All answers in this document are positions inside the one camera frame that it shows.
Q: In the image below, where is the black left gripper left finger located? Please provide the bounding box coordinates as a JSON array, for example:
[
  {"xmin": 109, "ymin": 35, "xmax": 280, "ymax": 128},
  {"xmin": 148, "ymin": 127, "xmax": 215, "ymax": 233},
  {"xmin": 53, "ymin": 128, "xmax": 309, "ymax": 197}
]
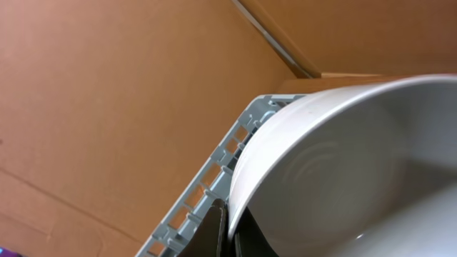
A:
[{"xmin": 178, "ymin": 198, "xmax": 227, "ymax": 257}]

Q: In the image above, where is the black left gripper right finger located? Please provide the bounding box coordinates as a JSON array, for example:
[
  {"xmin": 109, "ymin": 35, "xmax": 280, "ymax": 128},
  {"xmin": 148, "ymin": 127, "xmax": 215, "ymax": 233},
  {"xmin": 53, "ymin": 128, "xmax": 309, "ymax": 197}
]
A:
[{"xmin": 233, "ymin": 208, "xmax": 278, "ymax": 257}]

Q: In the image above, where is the grey bowl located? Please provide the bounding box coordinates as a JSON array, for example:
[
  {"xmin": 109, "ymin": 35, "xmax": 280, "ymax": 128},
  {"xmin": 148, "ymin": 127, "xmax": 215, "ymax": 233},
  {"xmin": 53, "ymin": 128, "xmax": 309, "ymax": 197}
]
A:
[{"xmin": 228, "ymin": 75, "xmax": 456, "ymax": 256}]

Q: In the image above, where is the grey dishwasher rack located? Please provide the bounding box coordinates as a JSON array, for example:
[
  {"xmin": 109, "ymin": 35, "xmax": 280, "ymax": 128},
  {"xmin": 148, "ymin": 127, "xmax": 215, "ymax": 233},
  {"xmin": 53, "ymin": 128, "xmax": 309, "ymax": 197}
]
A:
[{"xmin": 136, "ymin": 94, "xmax": 303, "ymax": 257}]

